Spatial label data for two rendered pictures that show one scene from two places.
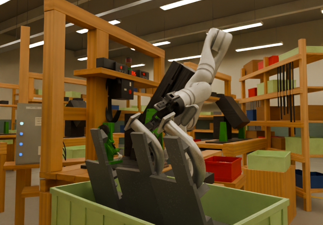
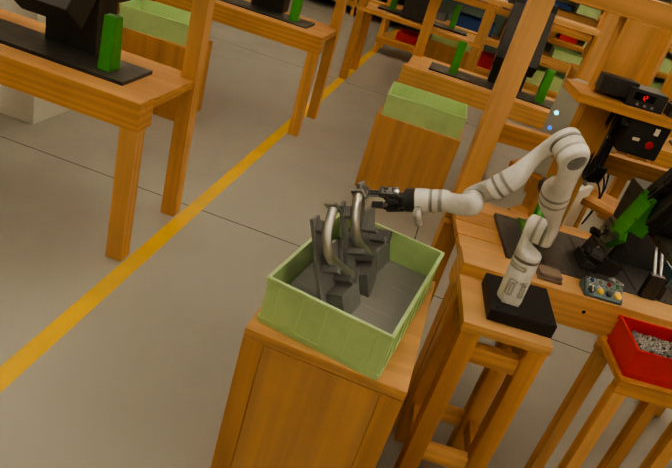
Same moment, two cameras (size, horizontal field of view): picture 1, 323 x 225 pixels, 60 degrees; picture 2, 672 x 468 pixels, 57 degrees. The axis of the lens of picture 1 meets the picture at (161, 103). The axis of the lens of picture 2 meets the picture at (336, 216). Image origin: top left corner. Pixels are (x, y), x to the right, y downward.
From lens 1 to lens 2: 171 cm
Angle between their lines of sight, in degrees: 66
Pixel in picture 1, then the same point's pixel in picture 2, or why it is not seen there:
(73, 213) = not seen: hidden behind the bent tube
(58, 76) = (508, 88)
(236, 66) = not seen: outside the picture
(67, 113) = (520, 139)
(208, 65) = (501, 178)
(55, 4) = not seen: outside the picture
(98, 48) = (616, 54)
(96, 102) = not seen: hidden behind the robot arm
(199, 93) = (451, 203)
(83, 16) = not seen: outside the picture
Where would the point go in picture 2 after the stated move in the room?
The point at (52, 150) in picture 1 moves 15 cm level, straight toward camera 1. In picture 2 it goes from (463, 177) to (444, 180)
